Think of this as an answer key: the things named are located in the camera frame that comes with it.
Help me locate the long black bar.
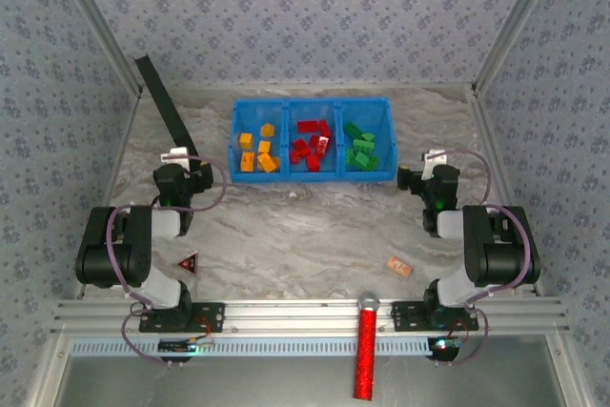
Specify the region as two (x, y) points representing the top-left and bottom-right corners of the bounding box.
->
(134, 54), (204, 163)

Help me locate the small orange printed tile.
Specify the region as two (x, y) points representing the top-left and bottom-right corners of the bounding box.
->
(385, 255), (413, 278)

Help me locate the red triangle sign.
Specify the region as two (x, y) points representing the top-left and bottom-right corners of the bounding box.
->
(174, 250), (199, 277)

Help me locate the left black circuit board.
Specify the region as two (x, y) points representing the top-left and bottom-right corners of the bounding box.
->
(158, 337), (215, 356)

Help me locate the right round circuit board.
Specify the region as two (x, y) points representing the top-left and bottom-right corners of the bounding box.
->
(427, 336), (462, 363)

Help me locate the red glitter microphone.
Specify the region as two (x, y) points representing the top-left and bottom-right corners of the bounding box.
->
(353, 291), (381, 401)

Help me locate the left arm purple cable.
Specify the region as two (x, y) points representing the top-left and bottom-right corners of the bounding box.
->
(105, 154), (228, 368)

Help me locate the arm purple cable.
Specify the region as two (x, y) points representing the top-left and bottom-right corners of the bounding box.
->
(445, 149), (542, 368)
(105, 154), (228, 368)

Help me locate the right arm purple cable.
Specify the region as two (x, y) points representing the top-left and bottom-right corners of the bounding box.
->
(445, 149), (542, 368)

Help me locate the aluminium side rail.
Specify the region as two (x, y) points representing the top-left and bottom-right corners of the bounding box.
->
(469, 87), (544, 298)
(71, 90), (144, 301)

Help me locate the right black mount plate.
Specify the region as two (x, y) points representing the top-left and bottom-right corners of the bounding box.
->
(391, 300), (480, 333)

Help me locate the black mount plate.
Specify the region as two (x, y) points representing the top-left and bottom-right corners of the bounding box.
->
(138, 301), (226, 335)
(391, 300), (480, 333)

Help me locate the left black mount plate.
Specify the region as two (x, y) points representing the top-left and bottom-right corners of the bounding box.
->
(138, 301), (226, 335)

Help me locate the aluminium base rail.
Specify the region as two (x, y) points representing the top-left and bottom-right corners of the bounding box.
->
(50, 296), (571, 336)

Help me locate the aluminium frame post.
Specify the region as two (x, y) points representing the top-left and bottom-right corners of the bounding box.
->
(471, 0), (571, 96)
(47, 0), (145, 96)

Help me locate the white slotted cable duct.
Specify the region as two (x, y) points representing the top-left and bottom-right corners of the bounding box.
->
(71, 336), (430, 356)

